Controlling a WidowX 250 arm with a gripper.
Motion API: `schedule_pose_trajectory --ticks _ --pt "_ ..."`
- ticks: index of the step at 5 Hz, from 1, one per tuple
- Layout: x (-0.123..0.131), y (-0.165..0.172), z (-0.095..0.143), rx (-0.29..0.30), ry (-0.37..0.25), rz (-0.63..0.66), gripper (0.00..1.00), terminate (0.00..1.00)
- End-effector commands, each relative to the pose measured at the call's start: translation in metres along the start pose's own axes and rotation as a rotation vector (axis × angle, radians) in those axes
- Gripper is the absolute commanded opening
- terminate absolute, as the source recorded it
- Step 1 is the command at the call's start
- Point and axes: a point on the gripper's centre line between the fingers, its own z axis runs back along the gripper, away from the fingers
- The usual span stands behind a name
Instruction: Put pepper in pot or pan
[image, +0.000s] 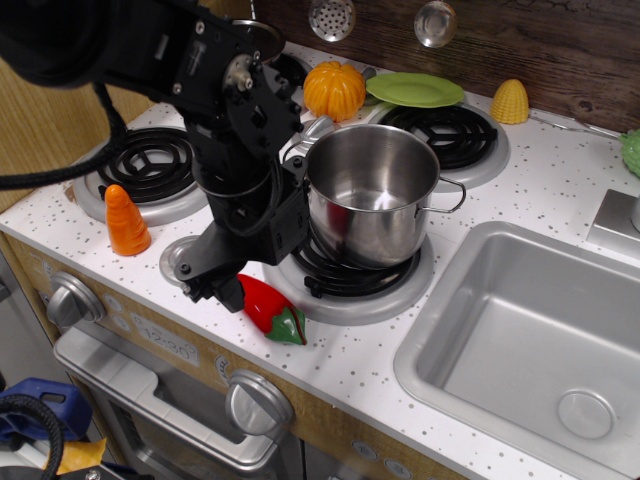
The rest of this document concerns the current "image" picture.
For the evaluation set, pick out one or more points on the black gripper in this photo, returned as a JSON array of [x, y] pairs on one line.
[[210, 266]]

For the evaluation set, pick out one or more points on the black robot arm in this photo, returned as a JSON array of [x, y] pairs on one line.
[[238, 115]]

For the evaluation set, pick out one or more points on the stainless steel pot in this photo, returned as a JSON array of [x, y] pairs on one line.
[[369, 194]]

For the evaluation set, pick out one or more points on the silver round counter button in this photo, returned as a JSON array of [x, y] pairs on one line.
[[169, 259]]

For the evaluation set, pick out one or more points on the red toy pepper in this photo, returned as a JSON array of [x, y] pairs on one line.
[[272, 313]]

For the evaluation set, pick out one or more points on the oven clock display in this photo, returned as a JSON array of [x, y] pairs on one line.
[[169, 341]]

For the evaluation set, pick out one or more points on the orange toy carrot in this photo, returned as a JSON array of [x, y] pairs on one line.
[[127, 229]]

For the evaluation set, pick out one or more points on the right silver stove knob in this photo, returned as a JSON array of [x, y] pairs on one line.
[[255, 406]]

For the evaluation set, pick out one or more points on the silver stove knob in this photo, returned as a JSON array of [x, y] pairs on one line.
[[72, 302], [255, 406]]

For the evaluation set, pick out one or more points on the front right stove burner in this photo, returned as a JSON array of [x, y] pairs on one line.
[[332, 293]]

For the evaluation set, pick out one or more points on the stove burner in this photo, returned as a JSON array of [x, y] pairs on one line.
[[472, 148], [294, 71], [154, 168], [332, 293]]

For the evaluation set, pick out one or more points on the front left stove burner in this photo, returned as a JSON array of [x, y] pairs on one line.
[[154, 168]]

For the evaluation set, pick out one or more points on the left silver stove knob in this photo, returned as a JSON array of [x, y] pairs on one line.
[[72, 302]]

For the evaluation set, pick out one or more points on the blue plastic object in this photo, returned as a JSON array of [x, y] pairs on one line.
[[32, 404]]

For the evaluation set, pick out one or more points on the yellow cloth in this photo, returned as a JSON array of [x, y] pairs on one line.
[[79, 455]]

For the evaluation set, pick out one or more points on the orange toy pumpkin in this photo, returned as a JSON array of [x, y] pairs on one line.
[[334, 89]]

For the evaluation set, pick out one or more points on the back left stove burner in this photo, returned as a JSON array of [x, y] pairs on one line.
[[294, 71]]

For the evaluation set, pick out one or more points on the hanging silver utensil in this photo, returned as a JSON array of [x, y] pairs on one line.
[[267, 39]]

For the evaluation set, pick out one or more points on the green plastic plate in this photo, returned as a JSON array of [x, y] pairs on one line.
[[414, 90]]

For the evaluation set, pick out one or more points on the back right stove burner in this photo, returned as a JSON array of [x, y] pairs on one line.
[[472, 148]]

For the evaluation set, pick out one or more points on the hanging perforated skimmer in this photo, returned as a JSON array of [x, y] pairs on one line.
[[332, 20]]

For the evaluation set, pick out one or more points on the silver sink basin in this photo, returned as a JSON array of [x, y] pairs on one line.
[[536, 343]]

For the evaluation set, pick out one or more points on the yellow toy corn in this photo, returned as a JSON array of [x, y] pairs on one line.
[[510, 104]]

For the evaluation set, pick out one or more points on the hanging silver ladle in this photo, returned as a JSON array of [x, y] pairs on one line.
[[435, 24]]

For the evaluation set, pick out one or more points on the green toy vegetable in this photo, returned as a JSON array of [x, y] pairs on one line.
[[630, 151]]

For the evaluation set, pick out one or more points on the silver oven door handle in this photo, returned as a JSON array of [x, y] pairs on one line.
[[172, 426]]

